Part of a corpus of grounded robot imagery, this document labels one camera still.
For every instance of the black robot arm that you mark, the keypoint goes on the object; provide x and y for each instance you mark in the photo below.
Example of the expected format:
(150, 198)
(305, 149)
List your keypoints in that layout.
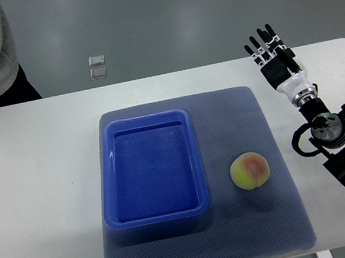
(324, 131)

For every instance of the metal floor plate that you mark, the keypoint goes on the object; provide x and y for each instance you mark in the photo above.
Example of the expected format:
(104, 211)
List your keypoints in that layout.
(96, 60)
(98, 73)

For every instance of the blue plastic tray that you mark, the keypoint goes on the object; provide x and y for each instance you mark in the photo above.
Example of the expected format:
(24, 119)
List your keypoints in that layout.
(152, 171)

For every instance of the blue grey textured mat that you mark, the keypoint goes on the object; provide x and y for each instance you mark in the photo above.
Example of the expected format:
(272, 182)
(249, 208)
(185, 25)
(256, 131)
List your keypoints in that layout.
(265, 222)

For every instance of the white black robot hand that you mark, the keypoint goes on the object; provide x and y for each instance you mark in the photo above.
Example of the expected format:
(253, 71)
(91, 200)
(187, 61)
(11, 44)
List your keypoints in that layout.
(281, 72)

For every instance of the yellow pink peach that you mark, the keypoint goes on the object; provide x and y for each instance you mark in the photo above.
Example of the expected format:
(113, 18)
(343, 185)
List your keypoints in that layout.
(249, 171)

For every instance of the lower metal floor plate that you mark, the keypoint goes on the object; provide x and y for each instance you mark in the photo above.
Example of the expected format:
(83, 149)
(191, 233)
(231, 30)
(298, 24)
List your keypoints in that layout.
(98, 73)

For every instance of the upper metal floor plate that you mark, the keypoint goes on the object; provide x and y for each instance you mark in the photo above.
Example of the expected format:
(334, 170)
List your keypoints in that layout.
(96, 60)

